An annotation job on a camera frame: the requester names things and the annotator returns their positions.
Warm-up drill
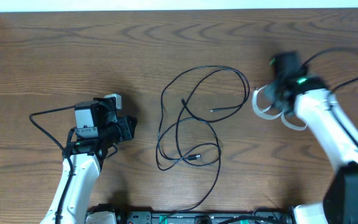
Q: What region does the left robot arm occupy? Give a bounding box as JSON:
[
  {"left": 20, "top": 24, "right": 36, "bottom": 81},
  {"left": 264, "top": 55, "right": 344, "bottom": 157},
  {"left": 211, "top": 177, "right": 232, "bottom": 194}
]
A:
[{"left": 42, "top": 94, "right": 137, "bottom": 223}]

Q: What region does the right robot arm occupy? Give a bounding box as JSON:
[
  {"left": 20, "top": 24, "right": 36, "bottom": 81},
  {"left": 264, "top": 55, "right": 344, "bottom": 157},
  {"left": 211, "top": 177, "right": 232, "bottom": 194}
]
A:
[{"left": 262, "top": 51, "right": 358, "bottom": 224}]

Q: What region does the white cable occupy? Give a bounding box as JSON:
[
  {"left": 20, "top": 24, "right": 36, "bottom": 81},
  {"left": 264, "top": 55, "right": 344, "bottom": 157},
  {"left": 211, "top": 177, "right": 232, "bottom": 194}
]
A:
[{"left": 252, "top": 84, "right": 309, "bottom": 131}]

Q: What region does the long black cable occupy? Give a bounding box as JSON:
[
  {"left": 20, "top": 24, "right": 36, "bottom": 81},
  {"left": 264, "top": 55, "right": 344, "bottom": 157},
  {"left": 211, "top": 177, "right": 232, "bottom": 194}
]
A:
[{"left": 155, "top": 65, "right": 250, "bottom": 224}]

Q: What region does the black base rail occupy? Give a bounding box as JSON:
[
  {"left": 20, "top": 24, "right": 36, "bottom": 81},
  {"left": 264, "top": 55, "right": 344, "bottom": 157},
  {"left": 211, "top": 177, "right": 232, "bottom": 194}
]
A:
[{"left": 85, "top": 203, "right": 295, "bottom": 224}]

